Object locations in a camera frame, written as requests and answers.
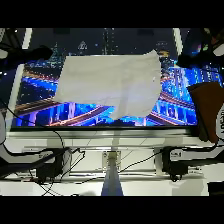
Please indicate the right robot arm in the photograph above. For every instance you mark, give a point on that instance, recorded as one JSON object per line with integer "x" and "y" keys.
{"x": 208, "y": 59}

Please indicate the brown garment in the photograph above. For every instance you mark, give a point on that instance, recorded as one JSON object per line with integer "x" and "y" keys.
{"x": 205, "y": 106}

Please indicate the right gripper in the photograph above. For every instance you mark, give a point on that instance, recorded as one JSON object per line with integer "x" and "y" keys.
{"x": 185, "y": 61}

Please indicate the silver frame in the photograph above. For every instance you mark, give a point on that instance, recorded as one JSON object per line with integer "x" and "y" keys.
{"x": 113, "y": 134}

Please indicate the white garment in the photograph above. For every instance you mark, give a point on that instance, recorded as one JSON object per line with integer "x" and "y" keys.
{"x": 110, "y": 83}

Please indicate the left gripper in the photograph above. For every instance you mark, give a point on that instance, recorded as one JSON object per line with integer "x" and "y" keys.
{"x": 42, "y": 52}

